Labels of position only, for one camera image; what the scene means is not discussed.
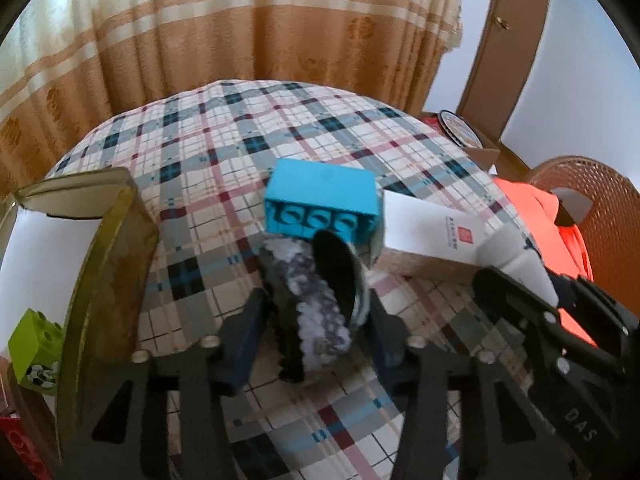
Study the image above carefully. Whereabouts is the gold rectangular tin box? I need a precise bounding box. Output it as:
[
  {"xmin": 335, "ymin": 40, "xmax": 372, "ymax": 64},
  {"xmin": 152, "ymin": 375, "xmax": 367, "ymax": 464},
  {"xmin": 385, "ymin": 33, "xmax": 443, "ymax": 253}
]
[{"xmin": 0, "ymin": 167, "xmax": 161, "ymax": 480}]

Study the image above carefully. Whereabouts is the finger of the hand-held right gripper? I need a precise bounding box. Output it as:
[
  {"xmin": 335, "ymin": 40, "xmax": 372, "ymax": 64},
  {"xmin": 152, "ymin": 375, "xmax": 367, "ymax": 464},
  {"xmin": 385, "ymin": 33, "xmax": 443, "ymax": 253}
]
[
  {"xmin": 472, "ymin": 266, "xmax": 626, "ymax": 376},
  {"xmin": 549, "ymin": 274, "xmax": 640, "ymax": 356}
]

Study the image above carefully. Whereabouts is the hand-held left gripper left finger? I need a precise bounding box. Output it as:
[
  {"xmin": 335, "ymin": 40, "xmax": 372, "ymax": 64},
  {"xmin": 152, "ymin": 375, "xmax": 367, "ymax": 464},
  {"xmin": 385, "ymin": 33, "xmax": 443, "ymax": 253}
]
[{"xmin": 55, "ymin": 290, "xmax": 268, "ymax": 480}]

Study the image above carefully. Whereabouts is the round decorated tin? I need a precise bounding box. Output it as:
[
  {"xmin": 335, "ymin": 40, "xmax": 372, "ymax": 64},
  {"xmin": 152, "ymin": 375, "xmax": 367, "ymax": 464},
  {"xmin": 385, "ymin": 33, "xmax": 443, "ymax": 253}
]
[{"xmin": 435, "ymin": 110, "xmax": 485, "ymax": 150}]

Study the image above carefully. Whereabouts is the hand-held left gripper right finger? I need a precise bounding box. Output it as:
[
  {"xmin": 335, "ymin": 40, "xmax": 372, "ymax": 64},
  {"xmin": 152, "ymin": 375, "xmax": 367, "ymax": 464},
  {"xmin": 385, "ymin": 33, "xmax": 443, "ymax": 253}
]
[{"xmin": 367, "ymin": 305, "xmax": 571, "ymax": 480}]

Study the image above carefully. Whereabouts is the grey black sock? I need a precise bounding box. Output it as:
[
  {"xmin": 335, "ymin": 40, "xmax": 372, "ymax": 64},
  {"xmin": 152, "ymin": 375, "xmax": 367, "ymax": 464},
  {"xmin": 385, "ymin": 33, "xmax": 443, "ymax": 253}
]
[{"xmin": 260, "ymin": 230, "xmax": 373, "ymax": 386}]

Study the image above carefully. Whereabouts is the white box with red label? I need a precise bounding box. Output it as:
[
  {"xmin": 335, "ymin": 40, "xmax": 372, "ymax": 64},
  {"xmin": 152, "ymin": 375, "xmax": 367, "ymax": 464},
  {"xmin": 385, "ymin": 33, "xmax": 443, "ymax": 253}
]
[{"xmin": 380, "ymin": 190, "xmax": 543, "ymax": 281}]

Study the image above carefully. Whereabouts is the brown wicker chair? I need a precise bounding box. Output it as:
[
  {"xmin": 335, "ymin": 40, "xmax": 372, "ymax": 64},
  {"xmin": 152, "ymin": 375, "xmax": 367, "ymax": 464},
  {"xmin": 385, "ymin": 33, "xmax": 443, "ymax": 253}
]
[{"xmin": 500, "ymin": 145, "xmax": 640, "ymax": 321}]

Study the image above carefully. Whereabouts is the brown cardboard box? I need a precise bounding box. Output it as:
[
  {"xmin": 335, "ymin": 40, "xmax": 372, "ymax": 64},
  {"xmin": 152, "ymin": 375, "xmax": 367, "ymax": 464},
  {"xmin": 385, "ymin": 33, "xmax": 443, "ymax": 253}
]
[{"xmin": 420, "ymin": 110, "xmax": 501, "ymax": 171}]

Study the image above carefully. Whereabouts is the red toy brick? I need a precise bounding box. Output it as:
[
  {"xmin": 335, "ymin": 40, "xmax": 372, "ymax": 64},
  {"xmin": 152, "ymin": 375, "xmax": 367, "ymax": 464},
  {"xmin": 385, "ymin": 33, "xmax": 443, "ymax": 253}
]
[{"xmin": 0, "ymin": 415, "xmax": 51, "ymax": 480}]

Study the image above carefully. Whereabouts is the teal toy brick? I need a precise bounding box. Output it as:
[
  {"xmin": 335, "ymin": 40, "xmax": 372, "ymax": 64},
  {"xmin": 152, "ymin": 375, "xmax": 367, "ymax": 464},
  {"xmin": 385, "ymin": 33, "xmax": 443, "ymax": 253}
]
[{"xmin": 264, "ymin": 158, "xmax": 385, "ymax": 241}]

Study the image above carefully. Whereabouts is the orange cloth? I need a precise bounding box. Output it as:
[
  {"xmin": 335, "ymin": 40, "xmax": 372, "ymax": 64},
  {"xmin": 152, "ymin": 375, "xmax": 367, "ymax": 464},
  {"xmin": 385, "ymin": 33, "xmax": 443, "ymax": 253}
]
[{"xmin": 492, "ymin": 177, "xmax": 601, "ymax": 351}]

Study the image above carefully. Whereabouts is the green toy brick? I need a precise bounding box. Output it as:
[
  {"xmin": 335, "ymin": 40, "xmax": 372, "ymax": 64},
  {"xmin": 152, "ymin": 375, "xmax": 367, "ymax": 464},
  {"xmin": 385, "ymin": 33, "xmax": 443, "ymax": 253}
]
[{"xmin": 7, "ymin": 308, "xmax": 65, "ymax": 393}]

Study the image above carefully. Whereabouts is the beige orange striped curtain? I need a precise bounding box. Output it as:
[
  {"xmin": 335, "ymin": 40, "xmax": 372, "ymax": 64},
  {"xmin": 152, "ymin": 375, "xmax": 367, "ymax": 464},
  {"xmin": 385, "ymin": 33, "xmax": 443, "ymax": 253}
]
[{"xmin": 0, "ymin": 0, "xmax": 466, "ymax": 191}]

